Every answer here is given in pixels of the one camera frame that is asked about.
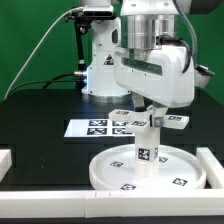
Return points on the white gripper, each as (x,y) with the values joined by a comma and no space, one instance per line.
(161,78)

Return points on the white cross table base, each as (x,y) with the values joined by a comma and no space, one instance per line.
(138,122)

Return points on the white round table top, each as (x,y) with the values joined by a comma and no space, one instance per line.
(115,169)

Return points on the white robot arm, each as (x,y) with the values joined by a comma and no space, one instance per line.
(149,50)

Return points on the white marker sheet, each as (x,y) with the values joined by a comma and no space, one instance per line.
(95,128)

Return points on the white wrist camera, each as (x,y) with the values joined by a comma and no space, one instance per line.
(202,76)

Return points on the white frame right rail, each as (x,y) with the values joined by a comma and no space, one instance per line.
(212,167)

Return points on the white frame rail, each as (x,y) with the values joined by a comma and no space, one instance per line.
(5,162)
(212,167)
(94,204)

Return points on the white frame front rail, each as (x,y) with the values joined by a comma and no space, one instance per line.
(94,204)

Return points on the white frame left rail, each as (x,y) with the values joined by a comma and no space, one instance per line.
(5,162)

